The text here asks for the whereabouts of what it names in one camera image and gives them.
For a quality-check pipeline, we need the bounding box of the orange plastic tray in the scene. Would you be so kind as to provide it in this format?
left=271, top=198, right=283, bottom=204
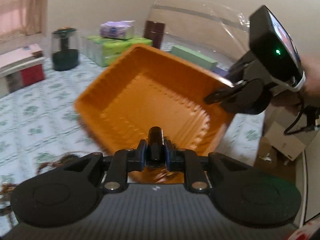
left=74, top=43, right=235, bottom=184

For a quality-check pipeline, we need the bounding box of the brown wooden bead bracelet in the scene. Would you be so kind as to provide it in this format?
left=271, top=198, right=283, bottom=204
left=0, top=151, right=83, bottom=205

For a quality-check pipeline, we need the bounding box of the person right hand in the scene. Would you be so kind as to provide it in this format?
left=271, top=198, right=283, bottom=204
left=300, top=54, right=320, bottom=98

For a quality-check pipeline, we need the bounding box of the white and blue flat box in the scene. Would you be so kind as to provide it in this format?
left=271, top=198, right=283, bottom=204
left=210, top=63, right=229, bottom=77

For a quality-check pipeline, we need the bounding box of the light green long box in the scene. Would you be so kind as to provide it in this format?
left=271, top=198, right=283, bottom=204
left=171, top=45, right=218, bottom=70

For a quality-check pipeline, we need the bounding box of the cardboard box on floor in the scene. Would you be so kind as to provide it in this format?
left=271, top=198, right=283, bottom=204
left=255, top=105, right=319, bottom=169

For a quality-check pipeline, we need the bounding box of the brown cylindrical canister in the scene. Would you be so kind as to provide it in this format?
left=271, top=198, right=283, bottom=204
left=143, top=21, right=165, bottom=49

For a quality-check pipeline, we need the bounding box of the green tissue pack bundle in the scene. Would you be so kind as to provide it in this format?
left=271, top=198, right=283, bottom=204
left=81, top=35, right=152, bottom=67

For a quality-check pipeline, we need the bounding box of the purple tissue pack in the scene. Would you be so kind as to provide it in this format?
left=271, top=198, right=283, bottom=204
left=99, top=20, right=135, bottom=40

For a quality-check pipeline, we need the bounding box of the dark green glass jar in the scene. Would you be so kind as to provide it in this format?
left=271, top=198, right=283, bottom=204
left=51, top=27, right=79, bottom=72

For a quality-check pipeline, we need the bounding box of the stack of books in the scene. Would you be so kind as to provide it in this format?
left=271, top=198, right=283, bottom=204
left=0, top=43, right=45, bottom=98

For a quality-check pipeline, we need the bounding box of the pink curtain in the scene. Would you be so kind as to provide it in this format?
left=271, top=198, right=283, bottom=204
left=1, top=0, right=48, bottom=43

